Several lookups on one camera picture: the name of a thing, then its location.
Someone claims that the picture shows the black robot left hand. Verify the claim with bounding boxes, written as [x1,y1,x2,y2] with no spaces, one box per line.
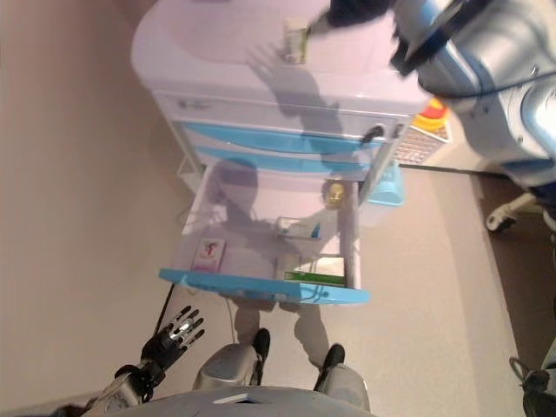
[141,304,207,375]

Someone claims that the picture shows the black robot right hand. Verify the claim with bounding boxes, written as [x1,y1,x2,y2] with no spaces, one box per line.
[306,0,399,36]

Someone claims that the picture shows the white green medicine box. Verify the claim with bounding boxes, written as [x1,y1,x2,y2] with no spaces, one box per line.
[281,17,310,65]
[277,255,348,284]

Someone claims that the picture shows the pink medicine box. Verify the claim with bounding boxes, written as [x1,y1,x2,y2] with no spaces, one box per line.
[190,237,228,273]

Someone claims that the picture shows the white blue medicine box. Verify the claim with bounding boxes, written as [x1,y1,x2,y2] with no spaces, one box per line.
[276,215,323,241]

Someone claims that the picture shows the yellow medicine bottle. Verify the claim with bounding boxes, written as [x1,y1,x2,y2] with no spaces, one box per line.
[320,181,347,211]

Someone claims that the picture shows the silver robot left leg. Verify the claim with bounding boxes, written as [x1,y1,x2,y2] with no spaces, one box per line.
[193,342,264,392]

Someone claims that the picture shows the silver robot leg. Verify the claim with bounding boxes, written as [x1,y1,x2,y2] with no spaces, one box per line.
[193,342,264,392]
[314,364,371,400]

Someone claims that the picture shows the grey robot torso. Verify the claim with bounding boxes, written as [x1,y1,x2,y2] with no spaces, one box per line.
[103,384,374,417]

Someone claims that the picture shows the black robot left foot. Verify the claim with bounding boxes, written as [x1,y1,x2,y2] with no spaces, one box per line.
[254,328,272,361]

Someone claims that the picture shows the black robot foot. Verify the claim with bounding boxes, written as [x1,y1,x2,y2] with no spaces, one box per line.
[254,328,272,361]
[321,343,347,374]

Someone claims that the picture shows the black cabinet key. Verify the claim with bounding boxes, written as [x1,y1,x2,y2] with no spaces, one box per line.
[361,123,388,143]

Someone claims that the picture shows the yellow sharps container red lid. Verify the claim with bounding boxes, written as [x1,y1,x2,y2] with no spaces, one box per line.
[412,97,449,131]

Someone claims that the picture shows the black robot right foot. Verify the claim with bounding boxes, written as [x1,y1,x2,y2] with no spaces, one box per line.
[321,343,347,374]

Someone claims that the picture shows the silver robot right leg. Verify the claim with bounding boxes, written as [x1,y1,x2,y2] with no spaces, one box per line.
[314,364,371,400]

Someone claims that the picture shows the white bin blue lid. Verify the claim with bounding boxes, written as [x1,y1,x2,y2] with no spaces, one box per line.
[367,159,406,228]

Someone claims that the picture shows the white wire basket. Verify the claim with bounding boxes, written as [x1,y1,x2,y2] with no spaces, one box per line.
[397,121,453,169]

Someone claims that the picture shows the white drawer blue handle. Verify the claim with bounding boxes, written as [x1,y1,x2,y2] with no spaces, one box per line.
[175,119,384,151]
[186,145,371,175]

